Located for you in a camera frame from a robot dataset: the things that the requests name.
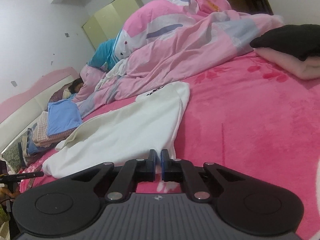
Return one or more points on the black folded garment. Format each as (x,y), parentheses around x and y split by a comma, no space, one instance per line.
(290,38)

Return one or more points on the light blue folded cloth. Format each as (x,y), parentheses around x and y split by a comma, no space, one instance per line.
(63,118)

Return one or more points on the stack of folded clothes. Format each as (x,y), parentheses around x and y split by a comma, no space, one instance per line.
(41,135)

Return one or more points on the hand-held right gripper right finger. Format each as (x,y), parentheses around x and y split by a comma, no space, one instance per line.
(164,165)

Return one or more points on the pale yellow wardrobe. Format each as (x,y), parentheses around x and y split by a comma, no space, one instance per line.
(112,17)

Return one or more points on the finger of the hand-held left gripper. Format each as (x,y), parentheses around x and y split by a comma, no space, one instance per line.
(22,176)

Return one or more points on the cream knitted garment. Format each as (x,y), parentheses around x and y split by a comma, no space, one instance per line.
(112,75)

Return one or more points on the pink and white headboard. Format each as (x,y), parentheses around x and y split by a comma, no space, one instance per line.
(25,110)

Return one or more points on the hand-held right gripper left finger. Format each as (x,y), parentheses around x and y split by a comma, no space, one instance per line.
(153,166)

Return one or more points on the pale pink folded garment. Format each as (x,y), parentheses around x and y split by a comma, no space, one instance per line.
(287,62)

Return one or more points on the white sweatshirt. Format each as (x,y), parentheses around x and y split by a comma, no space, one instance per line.
(125,127)

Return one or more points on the purple patterned pillow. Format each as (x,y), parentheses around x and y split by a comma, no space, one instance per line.
(60,93)

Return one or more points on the teal striped cloth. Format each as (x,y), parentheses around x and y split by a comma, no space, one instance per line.
(102,53)

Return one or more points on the pink printed quilt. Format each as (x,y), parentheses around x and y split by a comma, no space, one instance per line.
(187,52)

